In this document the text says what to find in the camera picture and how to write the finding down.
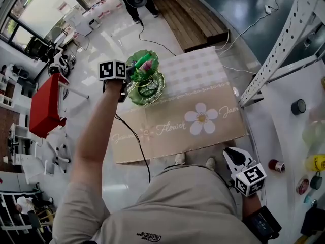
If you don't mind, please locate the black tape roll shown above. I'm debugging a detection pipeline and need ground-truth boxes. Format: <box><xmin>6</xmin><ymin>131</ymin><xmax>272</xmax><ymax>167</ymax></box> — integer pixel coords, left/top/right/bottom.
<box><xmin>290</xmin><ymin>98</ymin><xmax>307</xmax><ymax>116</ymax></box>

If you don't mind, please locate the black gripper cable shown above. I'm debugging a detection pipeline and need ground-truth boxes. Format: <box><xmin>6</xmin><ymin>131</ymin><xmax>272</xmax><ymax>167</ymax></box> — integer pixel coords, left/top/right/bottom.
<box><xmin>114</xmin><ymin>113</ymin><xmax>151</xmax><ymax>185</ymax></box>

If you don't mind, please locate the person's right forearm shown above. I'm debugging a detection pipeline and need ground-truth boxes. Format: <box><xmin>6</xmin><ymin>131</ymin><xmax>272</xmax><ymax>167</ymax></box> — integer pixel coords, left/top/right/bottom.
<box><xmin>241</xmin><ymin>192</ymin><xmax>263</xmax><ymax>218</ymax></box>

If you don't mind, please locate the person's left shoe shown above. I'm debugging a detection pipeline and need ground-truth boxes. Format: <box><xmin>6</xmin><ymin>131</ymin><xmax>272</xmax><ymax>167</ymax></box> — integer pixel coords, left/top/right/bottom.
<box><xmin>174</xmin><ymin>152</ymin><xmax>186</xmax><ymax>166</ymax></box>

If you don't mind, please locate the red can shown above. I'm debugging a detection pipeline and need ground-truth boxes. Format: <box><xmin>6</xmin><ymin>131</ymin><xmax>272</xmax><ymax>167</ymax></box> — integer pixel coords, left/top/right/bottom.
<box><xmin>268</xmin><ymin>159</ymin><xmax>286</xmax><ymax>174</ymax></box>

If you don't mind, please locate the table with checked cloth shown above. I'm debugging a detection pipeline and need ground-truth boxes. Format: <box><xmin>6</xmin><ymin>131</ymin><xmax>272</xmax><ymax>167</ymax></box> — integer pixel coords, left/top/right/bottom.
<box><xmin>109</xmin><ymin>46</ymin><xmax>250</xmax><ymax>165</ymax></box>

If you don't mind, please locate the black wrist device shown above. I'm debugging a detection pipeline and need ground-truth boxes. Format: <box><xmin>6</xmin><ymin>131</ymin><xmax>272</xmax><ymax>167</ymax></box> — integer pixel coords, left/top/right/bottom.
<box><xmin>242</xmin><ymin>205</ymin><xmax>282</xmax><ymax>241</ymax></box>

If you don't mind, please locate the red table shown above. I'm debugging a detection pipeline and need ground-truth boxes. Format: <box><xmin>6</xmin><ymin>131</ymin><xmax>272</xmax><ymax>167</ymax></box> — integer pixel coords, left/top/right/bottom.
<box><xmin>28</xmin><ymin>72</ymin><xmax>89</xmax><ymax>139</ymax></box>

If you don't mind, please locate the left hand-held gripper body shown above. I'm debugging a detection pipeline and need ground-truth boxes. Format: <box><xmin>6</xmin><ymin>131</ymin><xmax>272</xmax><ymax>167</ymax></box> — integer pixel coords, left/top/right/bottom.
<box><xmin>98</xmin><ymin>59</ymin><xmax>132</xmax><ymax>104</ymax></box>

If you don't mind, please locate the person's right shoe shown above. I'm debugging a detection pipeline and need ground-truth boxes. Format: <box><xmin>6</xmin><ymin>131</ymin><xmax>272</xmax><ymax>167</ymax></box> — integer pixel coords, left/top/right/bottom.
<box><xmin>205</xmin><ymin>157</ymin><xmax>216</xmax><ymax>172</ymax></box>

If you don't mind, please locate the black floor cable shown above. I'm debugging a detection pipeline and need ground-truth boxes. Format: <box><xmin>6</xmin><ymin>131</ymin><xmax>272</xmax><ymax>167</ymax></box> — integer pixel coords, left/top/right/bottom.
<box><xmin>138</xmin><ymin>21</ymin><xmax>178</xmax><ymax>57</ymax></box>

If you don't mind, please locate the white metal shelf rack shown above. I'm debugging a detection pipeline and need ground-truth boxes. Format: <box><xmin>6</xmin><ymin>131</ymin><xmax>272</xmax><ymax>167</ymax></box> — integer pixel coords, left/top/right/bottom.
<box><xmin>238</xmin><ymin>0</ymin><xmax>325</xmax><ymax>244</ymax></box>

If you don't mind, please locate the white floor cable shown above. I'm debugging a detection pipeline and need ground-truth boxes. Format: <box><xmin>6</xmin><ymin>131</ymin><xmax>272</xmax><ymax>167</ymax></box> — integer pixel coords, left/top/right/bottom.
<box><xmin>215</xmin><ymin>8</ymin><xmax>270</xmax><ymax>75</ymax></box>

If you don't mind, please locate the black cup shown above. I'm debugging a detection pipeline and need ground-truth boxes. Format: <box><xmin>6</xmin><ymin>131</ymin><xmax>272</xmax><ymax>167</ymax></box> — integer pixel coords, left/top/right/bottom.
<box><xmin>309</xmin><ymin>171</ymin><xmax>323</xmax><ymax>190</ymax></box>

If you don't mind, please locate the person's beige shirt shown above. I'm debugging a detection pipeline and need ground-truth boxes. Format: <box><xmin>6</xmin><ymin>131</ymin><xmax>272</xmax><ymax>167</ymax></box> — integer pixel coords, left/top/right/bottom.
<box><xmin>49</xmin><ymin>165</ymin><xmax>263</xmax><ymax>244</ymax></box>

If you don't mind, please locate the person's left forearm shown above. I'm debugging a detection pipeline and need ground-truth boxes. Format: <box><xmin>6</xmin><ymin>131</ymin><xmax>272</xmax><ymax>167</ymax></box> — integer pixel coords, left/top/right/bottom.
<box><xmin>72</xmin><ymin>81</ymin><xmax>128</xmax><ymax>186</ymax></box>

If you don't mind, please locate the round red tin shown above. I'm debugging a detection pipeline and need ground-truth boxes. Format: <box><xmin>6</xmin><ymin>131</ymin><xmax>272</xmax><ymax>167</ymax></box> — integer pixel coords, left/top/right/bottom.
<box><xmin>295</xmin><ymin>177</ymin><xmax>310</xmax><ymax>196</ymax></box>

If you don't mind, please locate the yellow bottle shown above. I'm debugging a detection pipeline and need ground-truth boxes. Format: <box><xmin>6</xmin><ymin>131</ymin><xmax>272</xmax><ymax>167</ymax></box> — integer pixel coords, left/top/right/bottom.
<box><xmin>304</xmin><ymin>154</ymin><xmax>325</xmax><ymax>172</ymax></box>

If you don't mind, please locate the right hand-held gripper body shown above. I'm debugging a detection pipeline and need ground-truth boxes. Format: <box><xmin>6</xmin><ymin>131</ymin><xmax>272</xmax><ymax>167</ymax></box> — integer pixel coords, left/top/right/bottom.
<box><xmin>230</xmin><ymin>160</ymin><xmax>268</xmax><ymax>197</ymax></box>

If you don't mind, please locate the tiered wire fruit stand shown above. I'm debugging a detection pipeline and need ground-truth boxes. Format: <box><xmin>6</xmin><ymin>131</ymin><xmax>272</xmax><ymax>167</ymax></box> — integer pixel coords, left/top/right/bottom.
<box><xmin>125</xmin><ymin>49</ymin><xmax>166</xmax><ymax>107</ymax></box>

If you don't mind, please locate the small green bottle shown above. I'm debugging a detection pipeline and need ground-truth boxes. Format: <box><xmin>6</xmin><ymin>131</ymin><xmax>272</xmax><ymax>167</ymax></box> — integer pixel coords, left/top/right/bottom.
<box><xmin>134</xmin><ymin>54</ymin><xmax>153</xmax><ymax>70</ymax></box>

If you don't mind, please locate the pale green cup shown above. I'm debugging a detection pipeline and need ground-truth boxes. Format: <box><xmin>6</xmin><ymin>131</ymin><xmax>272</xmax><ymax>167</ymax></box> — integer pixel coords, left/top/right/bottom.
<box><xmin>301</xmin><ymin>120</ymin><xmax>325</xmax><ymax>147</ymax></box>

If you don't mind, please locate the person's shoe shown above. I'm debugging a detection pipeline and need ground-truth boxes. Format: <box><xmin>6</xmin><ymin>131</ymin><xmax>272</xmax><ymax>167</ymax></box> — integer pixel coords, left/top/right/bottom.
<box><xmin>205</xmin><ymin>157</ymin><xmax>216</xmax><ymax>172</ymax></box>
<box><xmin>174</xmin><ymin>152</ymin><xmax>186</xmax><ymax>166</ymax></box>

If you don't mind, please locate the wooden platform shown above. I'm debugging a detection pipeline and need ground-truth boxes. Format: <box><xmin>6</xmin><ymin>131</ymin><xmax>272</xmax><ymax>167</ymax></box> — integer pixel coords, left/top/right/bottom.
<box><xmin>151</xmin><ymin>0</ymin><xmax>230</xmax><ymax>53</ymax></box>

